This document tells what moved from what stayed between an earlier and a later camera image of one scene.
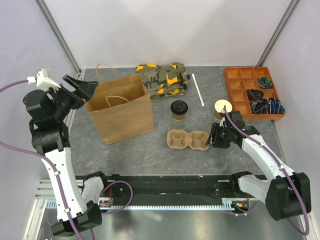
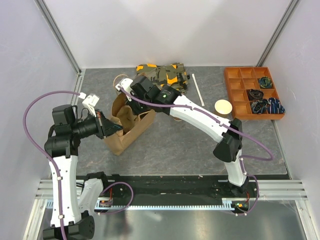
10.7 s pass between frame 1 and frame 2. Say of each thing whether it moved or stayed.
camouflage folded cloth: stayed
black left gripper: moved
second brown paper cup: stayed
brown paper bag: moved
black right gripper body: moved
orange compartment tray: stayed
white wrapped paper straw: stayed
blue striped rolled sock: stayed
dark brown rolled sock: stayed
